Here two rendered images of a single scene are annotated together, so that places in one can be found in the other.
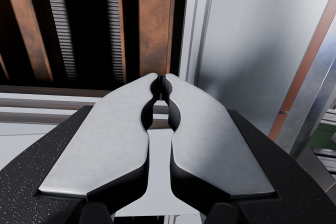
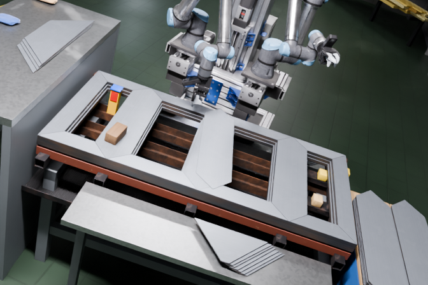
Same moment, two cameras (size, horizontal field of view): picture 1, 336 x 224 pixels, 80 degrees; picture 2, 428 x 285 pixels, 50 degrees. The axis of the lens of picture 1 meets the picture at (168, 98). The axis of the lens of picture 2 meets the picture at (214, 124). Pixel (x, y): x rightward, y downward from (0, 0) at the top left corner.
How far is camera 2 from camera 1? 258 cm
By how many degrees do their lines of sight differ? 61
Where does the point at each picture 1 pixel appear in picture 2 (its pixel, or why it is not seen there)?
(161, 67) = not seen: hidden behind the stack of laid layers
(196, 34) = (188, 112)
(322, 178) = (236, 112)
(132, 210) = (230, 130)
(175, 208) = (230, 124)
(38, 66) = not seen: hidden behind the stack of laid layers
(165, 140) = (207, 118)
